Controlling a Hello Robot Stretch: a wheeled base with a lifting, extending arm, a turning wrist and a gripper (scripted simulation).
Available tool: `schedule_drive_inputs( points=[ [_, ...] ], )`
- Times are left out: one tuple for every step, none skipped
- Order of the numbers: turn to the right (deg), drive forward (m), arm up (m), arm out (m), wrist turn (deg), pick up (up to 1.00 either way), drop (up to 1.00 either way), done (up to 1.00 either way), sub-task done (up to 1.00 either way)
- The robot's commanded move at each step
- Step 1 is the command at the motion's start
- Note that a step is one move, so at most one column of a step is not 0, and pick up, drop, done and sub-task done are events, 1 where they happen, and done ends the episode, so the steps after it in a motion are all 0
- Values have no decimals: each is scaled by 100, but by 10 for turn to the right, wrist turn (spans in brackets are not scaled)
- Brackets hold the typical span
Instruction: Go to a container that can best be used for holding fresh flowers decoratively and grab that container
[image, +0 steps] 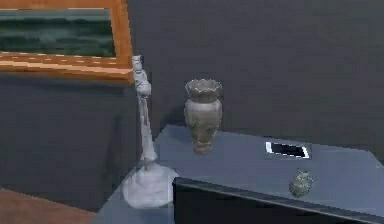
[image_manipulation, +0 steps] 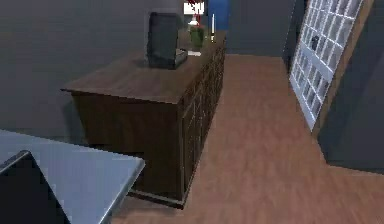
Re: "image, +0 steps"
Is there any black television set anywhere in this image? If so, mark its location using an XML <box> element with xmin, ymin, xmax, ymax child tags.
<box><xmin>172</xmin><ymin>176</ymin><xmax>384</xmax><ymax>224</ymax></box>

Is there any grey ruffled vase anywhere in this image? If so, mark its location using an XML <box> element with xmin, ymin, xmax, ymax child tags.
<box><xmin>183</xmin><ymin>78</ymin><xmax>224</xmax><ymax>155</ymax></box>

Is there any pale grey table lamp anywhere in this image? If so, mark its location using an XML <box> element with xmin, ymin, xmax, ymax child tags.
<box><xmin>121</xmin><ymin>54</ymin><xmax>180</xmax><ymax>210</ymax></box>

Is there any black white-edged phone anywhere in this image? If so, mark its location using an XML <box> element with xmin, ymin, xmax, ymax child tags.
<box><xmin>265</xmin><ymin>141</ymin><xmax>311</xmax><ymax>160</ymax></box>

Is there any grey table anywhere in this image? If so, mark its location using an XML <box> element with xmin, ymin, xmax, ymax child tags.
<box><xmin>93</xmin><ymin>124</ymin><xmax>384</xmax><ymax>224</ymax></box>

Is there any wood framed green picture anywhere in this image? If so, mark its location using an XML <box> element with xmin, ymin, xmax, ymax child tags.
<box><xmin>0</xmin><ymin>0</ymin><xmax>135</xmax><ymax>84</ymax></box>

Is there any small grey-green lumpy object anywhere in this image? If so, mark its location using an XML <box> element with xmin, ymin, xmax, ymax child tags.
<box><xmin>288</xmin><ymin>169</ymin><xmax>314</xmax><ymax>198</ymax></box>

